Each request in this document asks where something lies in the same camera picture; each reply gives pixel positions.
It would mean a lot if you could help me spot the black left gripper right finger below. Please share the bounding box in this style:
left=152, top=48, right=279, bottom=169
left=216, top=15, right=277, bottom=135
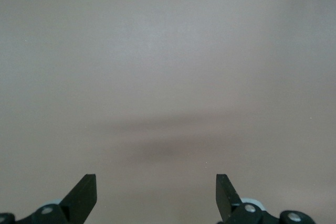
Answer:
left=216, top=173, right=315, bottom=224

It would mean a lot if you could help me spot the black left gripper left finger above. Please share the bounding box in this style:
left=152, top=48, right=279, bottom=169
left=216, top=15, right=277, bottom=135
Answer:
left=0, top=173, right=98, bottom=224

